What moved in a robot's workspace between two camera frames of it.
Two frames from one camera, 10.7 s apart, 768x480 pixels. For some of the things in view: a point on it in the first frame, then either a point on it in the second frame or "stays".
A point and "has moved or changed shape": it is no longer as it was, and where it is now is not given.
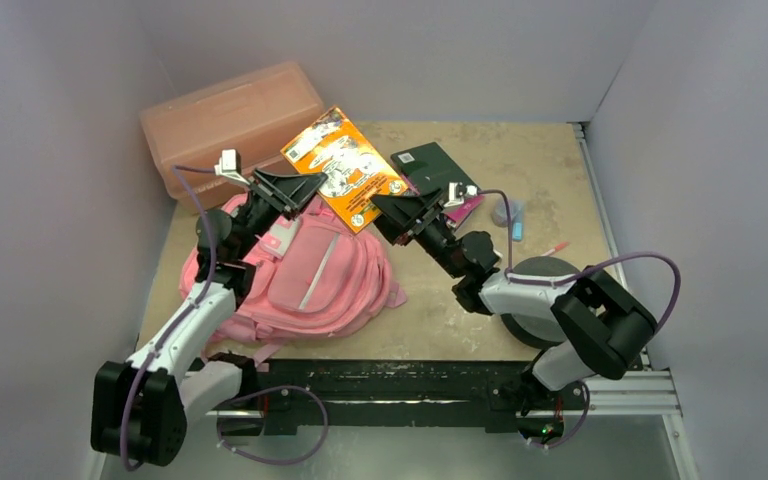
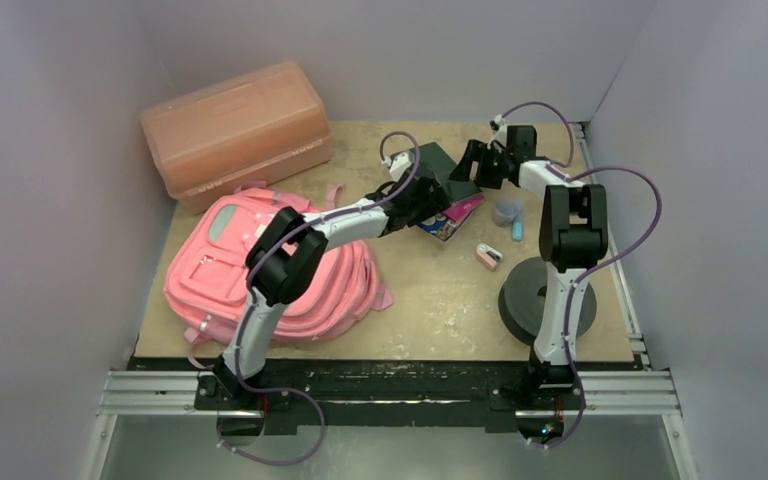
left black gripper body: x=260 y=212 -> x=431 y=203
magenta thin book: x=456 y=214 stays
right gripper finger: x=407 y=209 -> x=463 y=169
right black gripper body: x=426 y=217 -> x=483 y=166
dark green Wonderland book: x=430 y=168 stays
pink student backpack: x=315 y=279 has moved or changed shape
